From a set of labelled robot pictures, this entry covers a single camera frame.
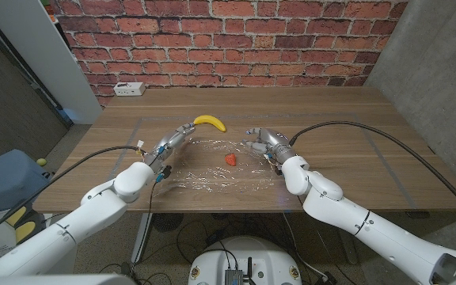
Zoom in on white table leg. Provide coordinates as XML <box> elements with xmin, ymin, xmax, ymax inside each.
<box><xmin>131</xmin><ymin>212</ymin><xmax>154</xmax><ymax>264</ymax></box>

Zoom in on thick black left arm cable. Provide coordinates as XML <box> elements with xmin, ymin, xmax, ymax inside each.
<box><xmin>0</xmin><ymin>145</ymin><xmax>142</xmax><ymax>245</ymax></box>

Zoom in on printed brick wall backdrop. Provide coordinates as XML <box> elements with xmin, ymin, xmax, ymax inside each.
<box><xmin>49</xmin><ymin>0</ymin><xmax>409</xmax><ymax>108</ymax></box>

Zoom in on black pedal with yellow pads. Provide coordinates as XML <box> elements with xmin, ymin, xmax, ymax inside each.
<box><xmin>4</xmin><ymin>205</ymin><xmax>47</xmax><ymax>243</ymax></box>

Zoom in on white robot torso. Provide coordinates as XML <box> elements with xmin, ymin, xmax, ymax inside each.
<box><xmin>188</xmin><ymin>235</ymin><xmax>303</xmax><ymax>285</ymax></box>

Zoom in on blue plastic bin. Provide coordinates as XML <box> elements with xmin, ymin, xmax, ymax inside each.
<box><xmin>0</xmin><ymin>149</ymin><xmax>51</xmax><ymax>217</ymax></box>

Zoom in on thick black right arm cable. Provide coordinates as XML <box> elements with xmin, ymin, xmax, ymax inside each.
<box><xmin>289</xmin><ymin>120</ymin><xmax>456</xmax><ymax>222</ymax></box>

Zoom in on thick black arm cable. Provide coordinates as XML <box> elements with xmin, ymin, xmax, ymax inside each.
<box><xmin>289</xmin><ymin>120</ymin><xmax>456</xmax><ymax>222</ymax></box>
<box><xmin>0</xmin><ymin>145</ymin><xmax>142</xmax><ymax>245</ymax></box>

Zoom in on grey table leg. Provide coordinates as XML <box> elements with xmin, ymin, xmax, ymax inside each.
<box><xmin>339</xmin><ymin>233</ymin><xmax>359</xmax><ymax>265</ymax></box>

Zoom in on white power strip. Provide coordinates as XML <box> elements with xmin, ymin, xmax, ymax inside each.
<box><xmin>113</xmin><ymin>82</ymin><xmax>146</xmax><ymax>97</ymax></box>

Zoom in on white cabinet panel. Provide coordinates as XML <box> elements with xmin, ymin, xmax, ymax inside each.
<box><xmin>0</xmin><ymin>0</ymin><xmax>103</xmax><ymax>125</ymax></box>

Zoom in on white floor cable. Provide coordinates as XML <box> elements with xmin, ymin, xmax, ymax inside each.
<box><xmin>282</xmin><ymin>212</ymin><xmax>328</xmax><ymax>279</ymax></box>

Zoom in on yellow toy banana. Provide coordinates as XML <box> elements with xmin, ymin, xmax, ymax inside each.
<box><xmin>193</xmin><ymin>114</ymin><xmax>227</xmax><ymax>133</ymax></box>

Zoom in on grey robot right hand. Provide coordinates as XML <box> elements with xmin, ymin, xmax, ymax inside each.
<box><xmin>241</xmin><ymin>127</ymin><xmax>297</xmax><ymax>164</ymax></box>

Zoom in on clear plastic wrap sheet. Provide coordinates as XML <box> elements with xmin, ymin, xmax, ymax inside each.
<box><xmin>156</xmin><ymin>136</ymin><xmax>280</xmax><ymax>197</ymax></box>

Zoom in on black round floor fan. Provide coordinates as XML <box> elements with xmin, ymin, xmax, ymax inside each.
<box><xmin>151</xmin><ymin>213</ymin><xmax>184</xmax><ymax>233</ymax></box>

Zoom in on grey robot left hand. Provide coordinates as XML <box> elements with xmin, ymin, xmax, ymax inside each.
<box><xmin>145</xmin><ymin>122</ymin><xmax>196</xmax><ymax>173</ymax></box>

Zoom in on thin black left hand cable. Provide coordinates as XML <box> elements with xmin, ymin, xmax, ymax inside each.
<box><xmin>131</xmin><ymin>180</ymin><xmax>160</xmax><ymax>270</ymax></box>

